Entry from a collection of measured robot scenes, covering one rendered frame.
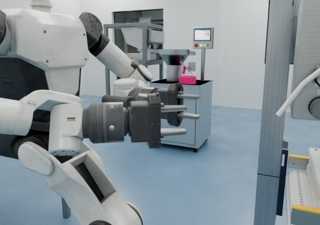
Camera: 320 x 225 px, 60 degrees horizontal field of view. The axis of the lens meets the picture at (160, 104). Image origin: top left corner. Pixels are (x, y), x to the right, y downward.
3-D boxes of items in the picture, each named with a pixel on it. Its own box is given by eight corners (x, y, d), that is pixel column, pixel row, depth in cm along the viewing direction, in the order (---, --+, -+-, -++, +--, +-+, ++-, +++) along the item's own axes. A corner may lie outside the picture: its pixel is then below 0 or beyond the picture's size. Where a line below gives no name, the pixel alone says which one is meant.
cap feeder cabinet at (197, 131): (146, 146, 331) (146, 82, 316) (165, 133, 381) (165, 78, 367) (198, 154, 305) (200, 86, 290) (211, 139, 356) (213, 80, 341)
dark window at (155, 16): (115, 60, 660) (113, 11, 638) (115, 60, 661) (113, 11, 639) (165, 61, 607) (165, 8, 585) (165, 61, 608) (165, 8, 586)
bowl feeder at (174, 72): (154, 81, 329) (154, 49, 322) (166, 78, 361) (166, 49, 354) (194, 83, 309) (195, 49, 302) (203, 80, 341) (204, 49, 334)
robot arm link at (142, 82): (127, 110, 100) (139, 100, 119) (148, 92, 98) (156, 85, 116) (107, 88, 100) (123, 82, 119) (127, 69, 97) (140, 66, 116)
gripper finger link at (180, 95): (196, 100, 74) (175, 97, 77) (201, 98, 76) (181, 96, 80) (196, 94, 73) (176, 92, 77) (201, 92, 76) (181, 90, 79)
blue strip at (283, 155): (275, 215, 80) (282, 149, 76) (275, 213, 81) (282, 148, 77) (282, 216, 80) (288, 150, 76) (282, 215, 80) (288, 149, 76)
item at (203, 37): (191, 81, 333) (192, 27, 320) (194, 80, 342) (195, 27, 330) (210, 82, 323) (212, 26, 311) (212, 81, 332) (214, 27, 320)
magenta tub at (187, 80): (179, 84, 303) (179, 76, 301) (182, 83, 313) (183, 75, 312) (193, 85, 296) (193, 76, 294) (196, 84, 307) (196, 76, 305)
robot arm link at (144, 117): (155, 89, 65) (104, 90, 63) (162, 96, 56) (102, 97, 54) (155, 140, 68) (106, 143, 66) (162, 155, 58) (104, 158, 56)
